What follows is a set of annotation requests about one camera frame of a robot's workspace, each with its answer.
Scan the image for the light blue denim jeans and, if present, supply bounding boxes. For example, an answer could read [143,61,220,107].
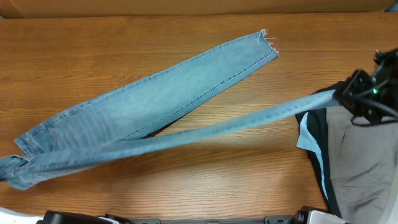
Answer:
[1,30,335,190]

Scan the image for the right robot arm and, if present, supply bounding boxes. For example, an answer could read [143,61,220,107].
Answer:
[292,50,397,223]

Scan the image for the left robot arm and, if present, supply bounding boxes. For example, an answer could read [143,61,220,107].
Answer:
[1,207,132,224]

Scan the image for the black garment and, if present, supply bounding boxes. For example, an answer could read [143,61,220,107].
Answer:
[295,108,341,217]

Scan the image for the grey garment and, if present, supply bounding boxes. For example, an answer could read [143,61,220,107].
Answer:
[326,106,397,224]

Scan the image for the light blue garment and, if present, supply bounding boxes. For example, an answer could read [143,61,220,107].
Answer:
[296,112,328,201]

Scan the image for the cardboard panel behind table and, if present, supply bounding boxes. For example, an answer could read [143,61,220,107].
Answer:
[1,0,394,18]

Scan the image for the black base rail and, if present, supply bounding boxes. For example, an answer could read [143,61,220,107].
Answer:
[105,213,299,224]

